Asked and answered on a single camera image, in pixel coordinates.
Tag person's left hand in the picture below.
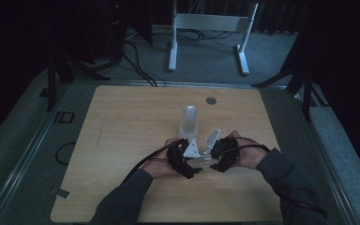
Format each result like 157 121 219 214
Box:
142 139 182 179

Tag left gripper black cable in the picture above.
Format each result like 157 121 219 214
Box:
121 139 184 186

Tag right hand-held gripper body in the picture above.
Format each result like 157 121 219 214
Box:
204 127 242 173

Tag white metal table frame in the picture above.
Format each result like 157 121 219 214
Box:
168 0 260 76

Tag clear plastic bottle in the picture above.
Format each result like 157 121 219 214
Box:
178 104 200 143

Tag grey tape piece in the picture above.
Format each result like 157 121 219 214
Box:
55 187 71 200

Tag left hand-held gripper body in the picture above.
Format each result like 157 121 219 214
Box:
167 138 201 180

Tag person's right hand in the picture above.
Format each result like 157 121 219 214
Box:
225 130 271 171

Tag black tripod stand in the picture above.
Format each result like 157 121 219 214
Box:
45 46 111 113
251 46 330 123

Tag black cables under frame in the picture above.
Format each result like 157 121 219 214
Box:
156 28 234 42

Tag black floor cable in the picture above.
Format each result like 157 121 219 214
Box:
121 39 167 87

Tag single clear plastic cup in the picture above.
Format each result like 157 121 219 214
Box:
196 154 218 167

